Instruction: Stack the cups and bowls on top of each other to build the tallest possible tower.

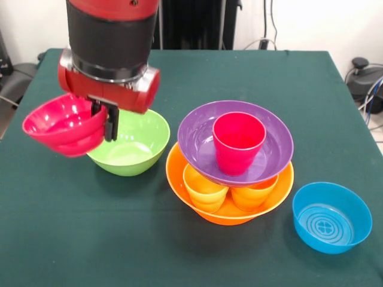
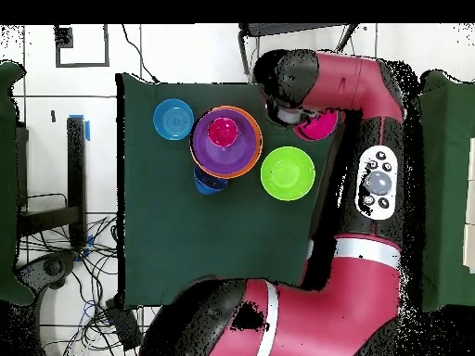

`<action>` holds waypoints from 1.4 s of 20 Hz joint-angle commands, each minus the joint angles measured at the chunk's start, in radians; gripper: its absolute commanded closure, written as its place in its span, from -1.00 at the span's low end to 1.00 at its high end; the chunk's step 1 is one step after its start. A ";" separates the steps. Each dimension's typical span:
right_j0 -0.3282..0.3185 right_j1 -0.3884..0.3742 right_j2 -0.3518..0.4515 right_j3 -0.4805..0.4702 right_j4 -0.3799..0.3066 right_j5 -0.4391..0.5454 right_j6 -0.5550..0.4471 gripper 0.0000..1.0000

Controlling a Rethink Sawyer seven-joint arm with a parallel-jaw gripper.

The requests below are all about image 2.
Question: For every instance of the purple bowl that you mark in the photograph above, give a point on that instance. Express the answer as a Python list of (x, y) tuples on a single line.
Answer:
[(222, 159)]

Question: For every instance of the large orange bowl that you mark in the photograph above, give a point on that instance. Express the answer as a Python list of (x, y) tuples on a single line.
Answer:
[(259, 148)]

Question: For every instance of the light green bowl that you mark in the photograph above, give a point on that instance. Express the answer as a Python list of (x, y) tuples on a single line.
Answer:
[(287, 174)]

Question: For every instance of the red-pink cup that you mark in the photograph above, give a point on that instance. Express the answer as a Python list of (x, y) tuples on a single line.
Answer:
[(222, 131)]

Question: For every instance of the red-pink bowl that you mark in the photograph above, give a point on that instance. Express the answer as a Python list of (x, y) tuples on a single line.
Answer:
[(321, 128)]

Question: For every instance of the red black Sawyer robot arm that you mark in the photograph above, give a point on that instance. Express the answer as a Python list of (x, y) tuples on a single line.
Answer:
[(334, 315)]

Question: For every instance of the dark blue bowl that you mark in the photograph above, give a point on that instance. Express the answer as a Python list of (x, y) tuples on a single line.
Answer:
[(207, 187)]

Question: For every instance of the dark green tablecloth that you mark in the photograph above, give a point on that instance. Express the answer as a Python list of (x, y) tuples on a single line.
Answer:
[(185, 241)]

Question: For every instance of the light blue bowl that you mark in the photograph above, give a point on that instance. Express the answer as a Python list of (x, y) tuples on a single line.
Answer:
[(173, 119)]

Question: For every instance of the black metal stand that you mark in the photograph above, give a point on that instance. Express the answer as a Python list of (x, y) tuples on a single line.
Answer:
[(76, 167)]

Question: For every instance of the black power brick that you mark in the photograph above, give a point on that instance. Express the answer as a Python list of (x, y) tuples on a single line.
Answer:
[(124, 326)]

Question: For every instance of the green cloth side table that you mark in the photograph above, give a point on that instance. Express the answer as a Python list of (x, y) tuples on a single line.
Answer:
[(445, 185), (7, 148)]

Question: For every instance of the white boxes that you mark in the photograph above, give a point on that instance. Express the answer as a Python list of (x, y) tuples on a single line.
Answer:
[(470, 204)]

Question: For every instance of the black camera tripod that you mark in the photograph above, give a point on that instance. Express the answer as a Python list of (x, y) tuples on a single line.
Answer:
[(259, 29)]

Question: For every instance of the black square frame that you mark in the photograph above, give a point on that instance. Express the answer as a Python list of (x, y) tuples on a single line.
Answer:
[(64, 37)]

